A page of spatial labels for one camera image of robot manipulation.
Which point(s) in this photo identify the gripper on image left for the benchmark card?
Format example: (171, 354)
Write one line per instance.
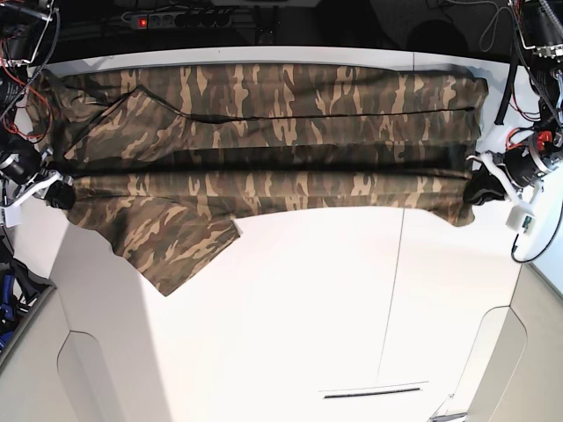
(28, 170)

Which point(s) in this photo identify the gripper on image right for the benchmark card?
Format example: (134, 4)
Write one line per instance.
(503, 176)

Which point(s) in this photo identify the camouflage T-shirt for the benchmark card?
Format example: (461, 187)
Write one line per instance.
(164, 160)

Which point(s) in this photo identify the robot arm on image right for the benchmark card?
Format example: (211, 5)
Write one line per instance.
(537, 42)

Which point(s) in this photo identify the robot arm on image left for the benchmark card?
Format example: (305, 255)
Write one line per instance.
(29, 34)

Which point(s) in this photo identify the blue items in bin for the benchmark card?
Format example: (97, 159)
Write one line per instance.
(9, 319)

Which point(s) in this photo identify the grey side cabinet right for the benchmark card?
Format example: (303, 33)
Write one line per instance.
(523, 378)

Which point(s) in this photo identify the black power strip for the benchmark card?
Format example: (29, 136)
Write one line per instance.
(167, 20)

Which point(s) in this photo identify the white camera box image left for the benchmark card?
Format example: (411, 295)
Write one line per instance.
(11, 216)

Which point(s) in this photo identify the white camera box image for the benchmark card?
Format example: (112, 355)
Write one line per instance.
(520, 220)
(11, 216)

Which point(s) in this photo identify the white camera box image right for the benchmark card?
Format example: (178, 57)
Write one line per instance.
(520, 220)

